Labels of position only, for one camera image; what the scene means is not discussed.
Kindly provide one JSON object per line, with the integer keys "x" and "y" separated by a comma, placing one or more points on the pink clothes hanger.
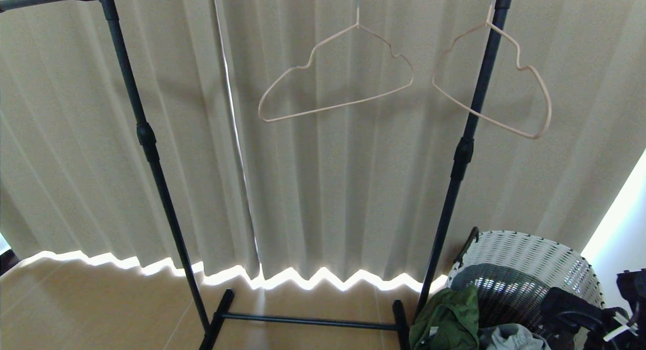
{"x": 549, "y": 112}
{"x": 358, "y": 19}

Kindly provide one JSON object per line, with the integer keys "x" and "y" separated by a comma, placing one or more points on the pale grey shorts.
{"x": 509, "y": 337}

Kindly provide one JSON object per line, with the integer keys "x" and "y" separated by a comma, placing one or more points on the black clothes rack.
{"x": 146, "y": 135}

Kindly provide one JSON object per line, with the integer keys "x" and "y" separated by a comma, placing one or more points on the white laundry basket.
{"x": 530, "y": 249}

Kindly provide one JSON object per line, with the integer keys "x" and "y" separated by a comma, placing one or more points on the beige curtain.
{"x": 328, "y": 188}

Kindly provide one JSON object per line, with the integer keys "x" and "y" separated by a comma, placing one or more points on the green garment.
{"x": 449, "y": 319}

